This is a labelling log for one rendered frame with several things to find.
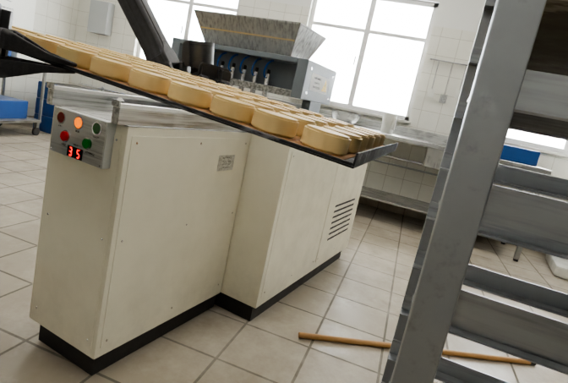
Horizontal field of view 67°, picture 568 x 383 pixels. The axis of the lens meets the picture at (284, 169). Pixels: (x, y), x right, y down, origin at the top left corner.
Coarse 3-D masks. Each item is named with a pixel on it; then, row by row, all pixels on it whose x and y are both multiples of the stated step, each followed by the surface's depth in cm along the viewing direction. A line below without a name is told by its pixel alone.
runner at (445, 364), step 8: (392, 344) 80; (400, 344) 79; (392, 352) 80; (392, 360) 77; (440, 360) 77; (448, 360) 76; (440, 368) 77; (448, 368) 76; (456, 368) 76; (464, 368) 75; (440, 376) 75; (448, 376) 76; (456, 376) 76; (464, 376) 76; (472, 376) 75; (480, 376) 75; (488, 376) 74
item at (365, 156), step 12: (84, 72) 48; (108, 84) 47; (120, 84) 47; (156, 96) 45; (180, 108) 45; (192, 108) 44; (216, 120) 43; (228, 120) 43; (252, 132) 42; (288, 144) 41; (396, 144) 74; (324, 156) 40; (360, 156) 40; (372, 156) 49
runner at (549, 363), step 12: (408, 300) 78; (408, 312) 77; (468, 336) 73; (480, 336) 74; (504, 348) 71; (516, 348) 72; (528, 360) 69; (540, 360) 70; (552, 360) 70; (564, 372) 68
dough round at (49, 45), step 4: (28, 36) 54; (32, 36) 54; (36, 36) 55; (32, 40) 53; (36, 40) 53; (40, 40) 54; (44, 40) 54; (48, 40) 55; (40, 44) 54; (44, 44) 54; (48, 44) 54; (52, 44) 54; (56, 44) 55; (60, 44) 55; (64, 44) 57; (48, 48) 54; (52, 48) 54; (56, 48) 55; (52, 52) 55
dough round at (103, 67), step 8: (96, 56) 52; (96, 64) 50; (104, 64) 50; (112, 64) 50; (120, 64) 51; (96, 72) 50; (104, 72) 50; (112, 72) 50; (120, 72) 51; (128, 72) 52; (120, 80) 52
